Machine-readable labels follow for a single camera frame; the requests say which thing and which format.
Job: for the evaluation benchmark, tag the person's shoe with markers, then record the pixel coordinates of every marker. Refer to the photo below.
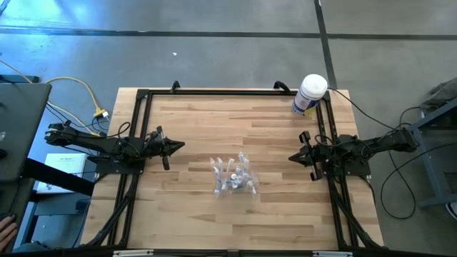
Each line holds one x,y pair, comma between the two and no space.
452,210

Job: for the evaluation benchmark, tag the grey desk frame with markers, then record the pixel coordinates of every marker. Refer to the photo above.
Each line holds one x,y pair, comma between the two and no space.
430,171

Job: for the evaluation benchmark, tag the white blue wipes canister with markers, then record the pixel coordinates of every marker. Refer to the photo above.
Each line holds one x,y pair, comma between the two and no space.
308,96

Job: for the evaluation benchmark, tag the white booklet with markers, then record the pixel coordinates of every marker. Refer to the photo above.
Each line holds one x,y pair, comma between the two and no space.
68,164

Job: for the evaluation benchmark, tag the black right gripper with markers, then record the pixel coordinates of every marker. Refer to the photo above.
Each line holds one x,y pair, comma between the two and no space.
313,157

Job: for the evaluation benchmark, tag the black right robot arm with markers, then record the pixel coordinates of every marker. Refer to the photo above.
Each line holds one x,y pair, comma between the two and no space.
371,144

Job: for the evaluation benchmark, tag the silver bracket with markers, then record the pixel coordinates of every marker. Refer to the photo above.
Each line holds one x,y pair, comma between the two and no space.
132,253
332,253

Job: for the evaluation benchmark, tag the person's hand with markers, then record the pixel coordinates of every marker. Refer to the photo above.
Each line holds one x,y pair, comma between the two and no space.
6,230

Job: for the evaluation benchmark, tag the black desk beam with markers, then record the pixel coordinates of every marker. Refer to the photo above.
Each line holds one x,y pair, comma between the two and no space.
57,176

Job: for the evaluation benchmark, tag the dark grey desk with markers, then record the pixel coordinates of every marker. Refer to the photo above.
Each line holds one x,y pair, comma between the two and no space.
21,125

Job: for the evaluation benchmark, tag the black aluminium table frame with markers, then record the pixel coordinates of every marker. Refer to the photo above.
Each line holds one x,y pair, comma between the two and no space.
232,92

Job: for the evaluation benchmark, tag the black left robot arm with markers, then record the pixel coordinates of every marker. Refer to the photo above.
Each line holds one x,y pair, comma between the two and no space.
96,142

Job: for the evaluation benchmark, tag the clear plastic bag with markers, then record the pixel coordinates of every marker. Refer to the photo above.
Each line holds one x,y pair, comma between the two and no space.
223,185

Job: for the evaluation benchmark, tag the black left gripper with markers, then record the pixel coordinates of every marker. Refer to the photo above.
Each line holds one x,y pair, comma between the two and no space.
162,146

